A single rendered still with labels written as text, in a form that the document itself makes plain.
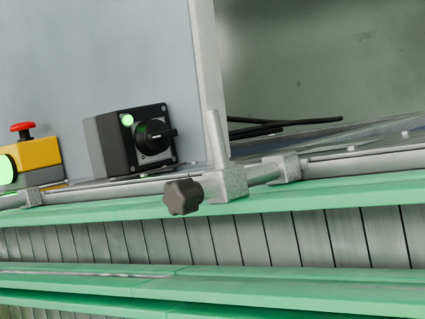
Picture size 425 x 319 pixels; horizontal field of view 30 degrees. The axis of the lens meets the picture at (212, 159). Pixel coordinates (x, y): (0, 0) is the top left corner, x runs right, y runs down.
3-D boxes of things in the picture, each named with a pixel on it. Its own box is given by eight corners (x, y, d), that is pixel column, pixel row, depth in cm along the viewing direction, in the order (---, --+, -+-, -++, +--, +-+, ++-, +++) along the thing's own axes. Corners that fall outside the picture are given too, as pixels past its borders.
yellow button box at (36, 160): (47, 182, 127) (4, 192, 122) (36, 136, 127) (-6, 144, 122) (69, 179, 122) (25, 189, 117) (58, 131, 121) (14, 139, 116)
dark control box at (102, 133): (145, 168, 106) (93, 181, 100) (133, 109, 106) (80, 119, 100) (183, 162, 100) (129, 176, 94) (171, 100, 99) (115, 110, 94)
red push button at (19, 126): (9, 147, 122) (4, 126, 121) (31, 143, 124) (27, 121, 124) (20, 145, 119) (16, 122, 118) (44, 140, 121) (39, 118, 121)
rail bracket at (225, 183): (279, 181, 70) (160, 218, 61) (262, 100, 69) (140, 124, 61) (312, 178, 67) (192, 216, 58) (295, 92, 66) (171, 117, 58)
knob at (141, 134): (166, 152, 98) (183, 149, 96) (137, 159, 95) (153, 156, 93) (159, 116, 98) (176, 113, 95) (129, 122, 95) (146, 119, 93)
